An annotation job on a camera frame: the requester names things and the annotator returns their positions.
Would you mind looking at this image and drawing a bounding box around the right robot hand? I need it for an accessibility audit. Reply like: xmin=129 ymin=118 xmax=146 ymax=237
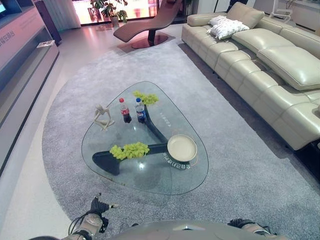
xmin=227 ymin=218 xmax=255 ymax=228

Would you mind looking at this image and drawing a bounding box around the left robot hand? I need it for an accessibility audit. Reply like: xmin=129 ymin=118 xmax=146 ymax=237
xmin=89 ymin=192 xmax=119 ymax=218

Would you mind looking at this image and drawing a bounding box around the cream round plate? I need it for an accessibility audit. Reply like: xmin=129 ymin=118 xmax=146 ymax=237
xmin=166 ymin=133 xmax=198 ymax=162

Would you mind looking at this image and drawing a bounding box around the silver robot torso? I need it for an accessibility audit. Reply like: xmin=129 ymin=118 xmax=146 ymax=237
xmin=108 ymin=219 xmax=288 ymax=240

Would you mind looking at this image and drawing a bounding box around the black curved table base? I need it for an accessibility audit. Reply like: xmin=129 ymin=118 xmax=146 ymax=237
xmin=91 ymin=103 xmax=172 ymax=177

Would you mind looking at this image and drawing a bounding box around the glass coffee table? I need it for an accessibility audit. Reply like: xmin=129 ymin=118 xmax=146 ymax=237
xmin=80 ymin=80 xmax=210 ymax=196

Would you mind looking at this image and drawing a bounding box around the large green grape bunch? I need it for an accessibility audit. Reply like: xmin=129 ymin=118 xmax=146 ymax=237
xmin=109 ymin=141 xmax=150 ymax=161

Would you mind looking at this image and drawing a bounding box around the grey rug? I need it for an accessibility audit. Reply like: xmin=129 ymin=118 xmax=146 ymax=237
xmin=41 ymin=39 xmax=320 ymax=240

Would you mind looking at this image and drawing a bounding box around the cream seated figure sculpture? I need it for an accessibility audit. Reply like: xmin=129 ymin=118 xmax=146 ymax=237
xmin=93 ymin=103 xmax=116 ymax=132

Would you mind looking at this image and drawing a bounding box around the red-capped cola bottle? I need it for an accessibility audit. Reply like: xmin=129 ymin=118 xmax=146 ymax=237
xmin=118 ymin=97 xmax=133 ymax=124

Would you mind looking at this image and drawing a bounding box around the blue-capped cola bottle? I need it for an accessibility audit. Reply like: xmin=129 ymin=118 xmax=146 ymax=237
xmin=135 ymin=97 xmax=147 ymax=124

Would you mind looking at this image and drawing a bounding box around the small green grape bunch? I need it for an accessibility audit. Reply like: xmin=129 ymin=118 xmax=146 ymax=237
xmin=132 ymin=90 xmax=160 ymax=106

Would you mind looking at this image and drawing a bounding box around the beige leather sofa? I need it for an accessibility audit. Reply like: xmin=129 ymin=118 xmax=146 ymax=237
xmin=181 ymin=1 xmax=320 ymax=151

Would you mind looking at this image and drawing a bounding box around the grey media cabinet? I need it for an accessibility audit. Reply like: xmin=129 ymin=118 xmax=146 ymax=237
xmin=0 ymin=0 xmax=60 ymax=176

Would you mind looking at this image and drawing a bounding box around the white booklet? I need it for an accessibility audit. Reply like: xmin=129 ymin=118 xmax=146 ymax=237
xmin=36 ymin=39 xmax=55 ymax=48

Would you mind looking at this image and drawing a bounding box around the brown chaise lounge chair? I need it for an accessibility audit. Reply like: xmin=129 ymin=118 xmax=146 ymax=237
xmin=113 ymin=0 xmax=183 ymax=50

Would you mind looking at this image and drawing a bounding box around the white patterned pillow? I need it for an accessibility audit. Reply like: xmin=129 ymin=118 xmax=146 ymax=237
xmin=206 ymin=15 xmax=251 ymax=41

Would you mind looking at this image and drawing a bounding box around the potted green plant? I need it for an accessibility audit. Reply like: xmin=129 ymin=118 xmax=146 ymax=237
xmin=89 ymin=0 xmax=129 ymax=28

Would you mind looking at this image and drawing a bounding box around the white chair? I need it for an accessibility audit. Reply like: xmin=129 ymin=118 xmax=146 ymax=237
xmin=268 ymin=0 xmax=293 ymax=19

